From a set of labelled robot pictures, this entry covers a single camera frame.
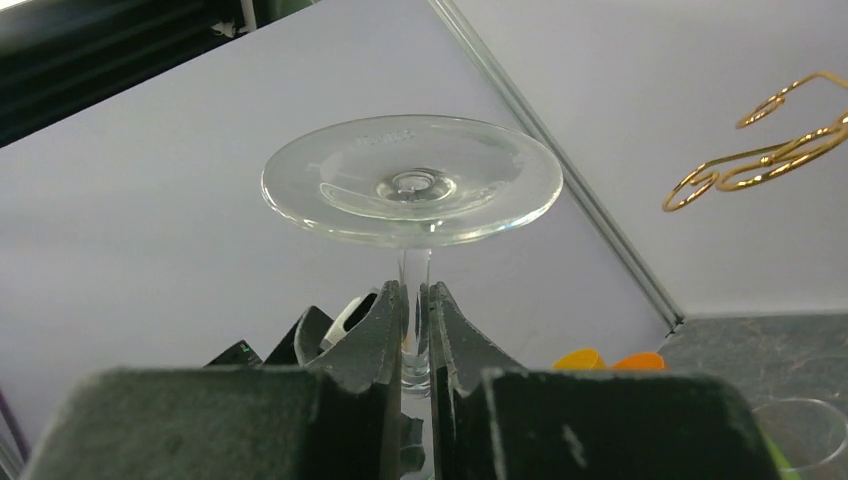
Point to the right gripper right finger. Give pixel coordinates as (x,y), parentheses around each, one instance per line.
(495,419)

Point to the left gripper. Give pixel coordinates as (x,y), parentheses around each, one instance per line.
(299,346)

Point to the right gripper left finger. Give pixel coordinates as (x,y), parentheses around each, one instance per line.
(338,417)

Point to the yellow wine glass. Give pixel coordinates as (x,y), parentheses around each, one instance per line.
(582,359)

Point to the orange wine glass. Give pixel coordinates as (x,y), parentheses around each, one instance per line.
(641,361)

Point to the clear glass back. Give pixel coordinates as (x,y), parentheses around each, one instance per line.
(412,183)

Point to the clear flute glass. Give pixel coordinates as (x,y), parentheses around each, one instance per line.
(806,437)

